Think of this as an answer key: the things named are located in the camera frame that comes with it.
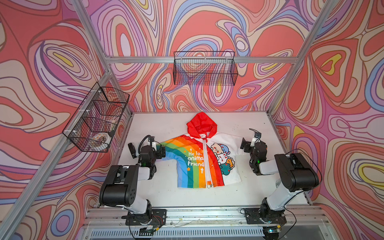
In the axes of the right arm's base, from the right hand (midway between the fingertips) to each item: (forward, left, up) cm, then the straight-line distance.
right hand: (250, 141), depth 96 cm
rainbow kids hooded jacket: (-8, +31, -4) cm, 32 cm away
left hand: (-1, +61, +2) cm, 61 cm away
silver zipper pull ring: (-26, +30, -5) cm, 40 cm away
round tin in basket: (-11, +81, +24) cm, 86 cm away
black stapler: (-2, +77, -1) cm, 77 cm away
